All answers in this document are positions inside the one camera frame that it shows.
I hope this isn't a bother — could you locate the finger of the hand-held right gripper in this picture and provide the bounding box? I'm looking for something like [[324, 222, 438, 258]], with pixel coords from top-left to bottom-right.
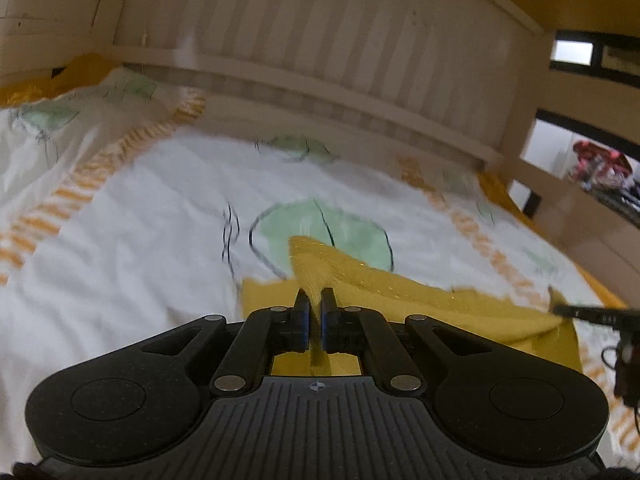
[[550, 301, 640, 330]]

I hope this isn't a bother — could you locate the black post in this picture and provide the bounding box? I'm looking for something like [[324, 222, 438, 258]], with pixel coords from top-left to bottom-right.
[[522, 194, 544, 222]]

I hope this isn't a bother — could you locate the white leaf printed blanket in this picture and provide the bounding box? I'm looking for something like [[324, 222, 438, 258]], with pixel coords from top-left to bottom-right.
[[0, 67, 640, 466]]

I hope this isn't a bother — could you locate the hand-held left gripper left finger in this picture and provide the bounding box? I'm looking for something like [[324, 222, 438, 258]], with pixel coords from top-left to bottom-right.
[[141, 287, 311, 396]]

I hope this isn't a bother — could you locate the pile of colourful clothes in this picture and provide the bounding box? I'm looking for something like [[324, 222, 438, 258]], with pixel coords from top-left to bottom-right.
[[570, 139, 640, 202]]

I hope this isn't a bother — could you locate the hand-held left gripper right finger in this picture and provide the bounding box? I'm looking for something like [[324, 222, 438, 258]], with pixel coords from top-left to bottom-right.
[[320, 287, 497, 396]]

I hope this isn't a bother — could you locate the yellow knit sweater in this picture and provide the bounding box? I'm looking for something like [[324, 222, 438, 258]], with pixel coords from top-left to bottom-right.
[[241, 235, 583, 378]]

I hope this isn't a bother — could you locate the dark framed window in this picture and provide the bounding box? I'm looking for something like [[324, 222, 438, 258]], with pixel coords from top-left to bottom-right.
[[549, 30, 640, 79]]

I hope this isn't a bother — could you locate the black cable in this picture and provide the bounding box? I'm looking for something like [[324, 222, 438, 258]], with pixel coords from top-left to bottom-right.
[[601, 344, 640, 433]]

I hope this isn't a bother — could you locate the wooden bed frame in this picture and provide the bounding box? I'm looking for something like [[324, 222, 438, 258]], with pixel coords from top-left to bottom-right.
[[0, 0, 640, 311]]

